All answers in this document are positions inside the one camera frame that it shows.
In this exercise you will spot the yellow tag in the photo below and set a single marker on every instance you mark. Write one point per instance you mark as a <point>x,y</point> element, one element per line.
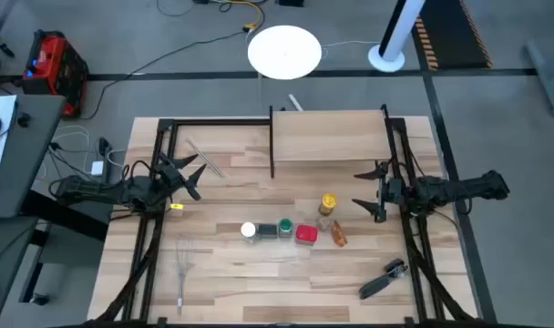
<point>177,207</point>

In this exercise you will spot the black metal table frame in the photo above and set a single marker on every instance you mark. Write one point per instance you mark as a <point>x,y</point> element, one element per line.
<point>213,122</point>

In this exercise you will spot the grey desk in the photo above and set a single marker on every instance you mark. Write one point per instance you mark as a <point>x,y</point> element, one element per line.
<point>3,255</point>
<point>26,150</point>

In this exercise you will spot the yellow-lid brown spice jar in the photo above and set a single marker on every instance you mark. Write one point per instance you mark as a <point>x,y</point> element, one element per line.
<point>328,202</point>

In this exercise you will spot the white round disc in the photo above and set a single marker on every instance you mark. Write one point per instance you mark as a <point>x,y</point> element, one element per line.
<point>284,52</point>

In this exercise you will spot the black floor box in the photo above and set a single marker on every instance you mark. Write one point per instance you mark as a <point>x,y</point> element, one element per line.
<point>290,2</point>

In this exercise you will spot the white paper sheet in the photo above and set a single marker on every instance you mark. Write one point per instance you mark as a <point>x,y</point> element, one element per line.
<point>3,107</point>

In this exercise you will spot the grey metal table leg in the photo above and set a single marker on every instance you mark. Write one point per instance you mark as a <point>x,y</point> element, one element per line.
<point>543,68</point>

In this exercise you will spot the white and black pillar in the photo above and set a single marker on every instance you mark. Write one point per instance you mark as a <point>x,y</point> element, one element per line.
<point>376,60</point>

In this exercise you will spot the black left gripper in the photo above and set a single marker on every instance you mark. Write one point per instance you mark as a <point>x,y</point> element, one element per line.
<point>170,177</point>

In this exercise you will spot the white-lid bagel seasoning jar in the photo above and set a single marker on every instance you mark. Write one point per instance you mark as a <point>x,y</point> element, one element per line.
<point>248,230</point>

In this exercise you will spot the green-lid spice jar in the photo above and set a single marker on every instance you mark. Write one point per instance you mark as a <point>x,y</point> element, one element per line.
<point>285,226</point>

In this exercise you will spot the red and black toolbox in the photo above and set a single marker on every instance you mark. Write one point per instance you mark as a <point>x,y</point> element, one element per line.
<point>54,64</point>

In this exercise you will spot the wooden shelf with black frame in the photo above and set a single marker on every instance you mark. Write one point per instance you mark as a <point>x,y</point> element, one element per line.
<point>331,132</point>

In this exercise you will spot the black-lid green spice tin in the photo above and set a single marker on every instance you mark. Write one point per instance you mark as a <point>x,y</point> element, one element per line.
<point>267,231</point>

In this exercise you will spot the red-lid smoked paprika tin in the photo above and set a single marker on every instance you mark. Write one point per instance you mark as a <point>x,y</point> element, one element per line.
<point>306,234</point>

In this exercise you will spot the small black knob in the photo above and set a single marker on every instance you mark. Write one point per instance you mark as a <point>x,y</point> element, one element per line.
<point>24,119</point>

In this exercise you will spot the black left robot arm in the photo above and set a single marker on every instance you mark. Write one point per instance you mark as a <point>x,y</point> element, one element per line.
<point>99,191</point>

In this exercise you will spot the white power adapter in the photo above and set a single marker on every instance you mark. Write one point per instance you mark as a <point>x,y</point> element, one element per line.
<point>97,168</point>

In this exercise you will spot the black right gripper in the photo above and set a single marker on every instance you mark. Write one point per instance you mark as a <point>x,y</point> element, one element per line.
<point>391,191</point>

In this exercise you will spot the black desk leg with caster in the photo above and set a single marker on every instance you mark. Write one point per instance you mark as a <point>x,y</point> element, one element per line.
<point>40,299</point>

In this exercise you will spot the small clear glass spice jar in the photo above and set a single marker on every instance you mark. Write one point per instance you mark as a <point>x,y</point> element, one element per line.
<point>325,224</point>

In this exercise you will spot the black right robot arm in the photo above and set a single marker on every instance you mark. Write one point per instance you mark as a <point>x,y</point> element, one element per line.
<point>464,187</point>

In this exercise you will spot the black mat with orange stripes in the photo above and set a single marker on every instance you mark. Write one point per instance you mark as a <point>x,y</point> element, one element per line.
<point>454,36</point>

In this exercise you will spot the black can opener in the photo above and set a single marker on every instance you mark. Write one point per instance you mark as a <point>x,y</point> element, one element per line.
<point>377,286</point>

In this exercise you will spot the silver metal tongs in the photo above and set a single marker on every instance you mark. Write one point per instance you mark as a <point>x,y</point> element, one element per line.
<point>204,157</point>

